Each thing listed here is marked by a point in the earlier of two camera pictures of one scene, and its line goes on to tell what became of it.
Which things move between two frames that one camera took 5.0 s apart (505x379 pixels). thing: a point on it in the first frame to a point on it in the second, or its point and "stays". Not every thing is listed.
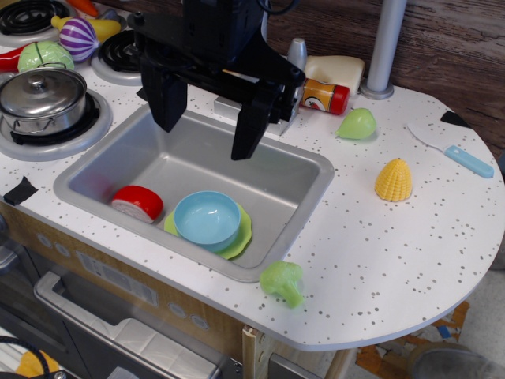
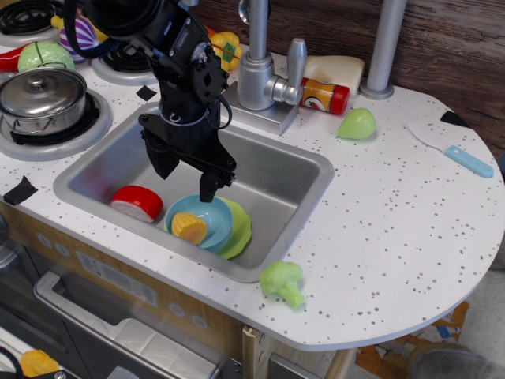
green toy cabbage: [34, 54] stays
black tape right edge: [454, 118] stays
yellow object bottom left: [31, 365] stays
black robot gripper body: [263, 59] to [190, 134]
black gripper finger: [166, 95] to [163, 160]
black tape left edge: [20, 193] stays
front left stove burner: [74, 141] stays
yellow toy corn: [394, 180] to [188, 227]
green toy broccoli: [282, 277] stays
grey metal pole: [379, 85] stays
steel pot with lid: [43, 100] stays
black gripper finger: [253, 118] to [210, 181]
